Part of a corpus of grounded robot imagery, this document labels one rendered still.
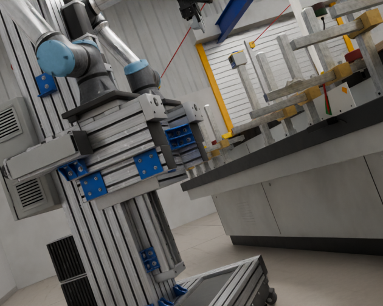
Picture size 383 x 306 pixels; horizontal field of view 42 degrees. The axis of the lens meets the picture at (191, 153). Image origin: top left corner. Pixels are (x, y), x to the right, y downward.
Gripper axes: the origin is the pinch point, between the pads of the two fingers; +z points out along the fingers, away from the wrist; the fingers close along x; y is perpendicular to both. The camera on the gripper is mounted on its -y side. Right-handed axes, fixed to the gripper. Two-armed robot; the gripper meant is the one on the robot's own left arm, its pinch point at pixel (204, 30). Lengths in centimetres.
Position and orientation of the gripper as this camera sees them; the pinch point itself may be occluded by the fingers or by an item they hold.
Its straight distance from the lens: 247.0
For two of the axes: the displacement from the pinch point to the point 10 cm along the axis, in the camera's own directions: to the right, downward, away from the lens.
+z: 3.5, 9.3, -0.6
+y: -8.9, 3.5, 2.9
